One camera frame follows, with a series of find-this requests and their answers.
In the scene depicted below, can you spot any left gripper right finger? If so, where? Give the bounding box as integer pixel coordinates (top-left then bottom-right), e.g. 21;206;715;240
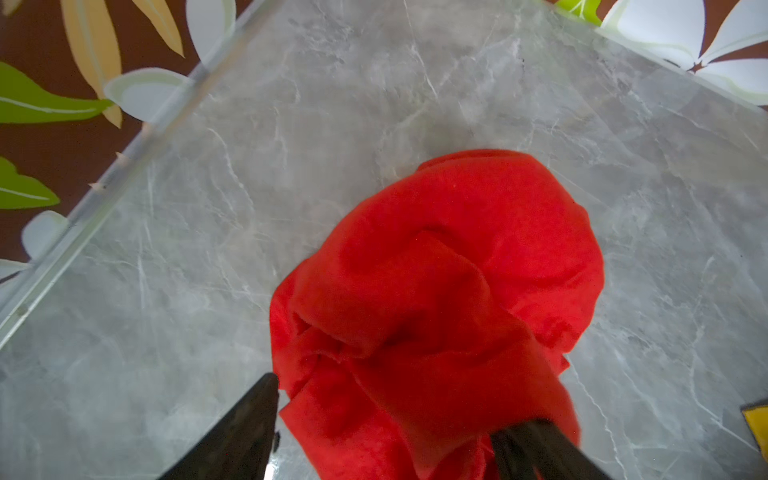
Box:
490;420;611;480

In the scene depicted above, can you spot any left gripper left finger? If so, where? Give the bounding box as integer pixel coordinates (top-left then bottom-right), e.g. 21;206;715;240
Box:
160;372;279;480

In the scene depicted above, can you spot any red cloth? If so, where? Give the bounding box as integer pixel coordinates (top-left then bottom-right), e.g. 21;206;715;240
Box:
269;150;604;479

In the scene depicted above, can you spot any yellow cloth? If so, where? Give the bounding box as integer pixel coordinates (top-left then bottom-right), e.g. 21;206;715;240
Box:
741;399;768;461

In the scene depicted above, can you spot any aluminium frame post left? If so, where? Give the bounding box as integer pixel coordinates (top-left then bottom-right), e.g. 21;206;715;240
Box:
1;1;269;341

